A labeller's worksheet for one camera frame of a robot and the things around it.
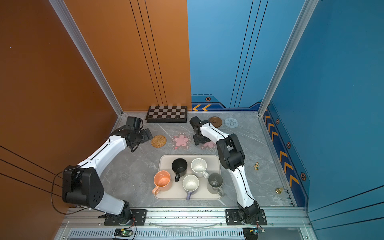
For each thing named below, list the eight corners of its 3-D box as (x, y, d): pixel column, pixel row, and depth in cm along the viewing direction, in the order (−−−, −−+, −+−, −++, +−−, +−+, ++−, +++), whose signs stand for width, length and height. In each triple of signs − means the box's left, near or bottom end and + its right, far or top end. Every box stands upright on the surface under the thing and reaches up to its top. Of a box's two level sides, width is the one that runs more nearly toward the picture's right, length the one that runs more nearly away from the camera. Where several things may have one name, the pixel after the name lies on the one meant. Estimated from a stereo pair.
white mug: (191, 181, 87) (190, 175, 79) (191, 165, 94) (191, 157, 86) (207, 181, 87) (208, 175, 79) (206, 165, 94) (207, 157, 86)
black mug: (172, 184, 85) (170, 178, 78) (174, 165, 92) (172, 158, 85) (187, 184, 85) (186, 178, 78) (187, 165, 92) (187, 158, 85)
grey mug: (207, 196, 81) (208, 190, 72) (206, 179, 87) (207, 171, 78) (221, 196, 81) (224, 190, 72) (220, 179, 87) (222, 171, 78)
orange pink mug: (154, 196, 81) (151, 192, 74) (158, 176, 88) (155, 170, 81) (169, 196, 81) (166, 192, 74) (171, 176, 88) (169, 170, 81)
